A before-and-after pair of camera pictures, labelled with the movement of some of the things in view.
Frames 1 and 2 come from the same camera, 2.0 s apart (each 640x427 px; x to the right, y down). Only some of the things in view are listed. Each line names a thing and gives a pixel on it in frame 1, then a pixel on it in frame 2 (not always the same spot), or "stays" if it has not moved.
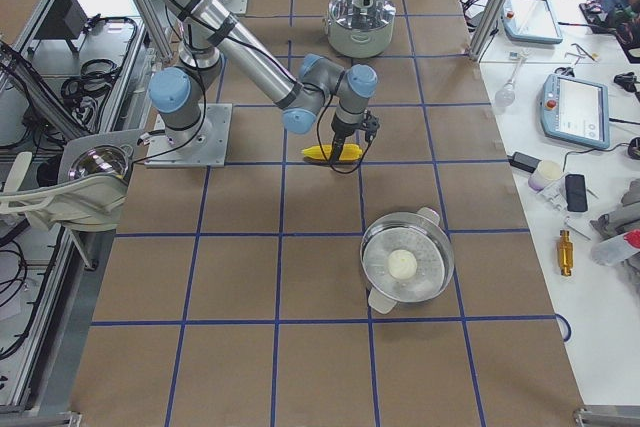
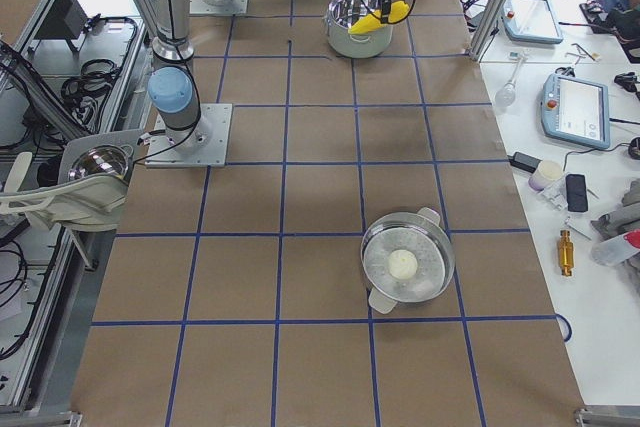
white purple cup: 546,171 stays
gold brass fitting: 565,253 stays
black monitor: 66,18 stays
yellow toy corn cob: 349,152 → 397,11
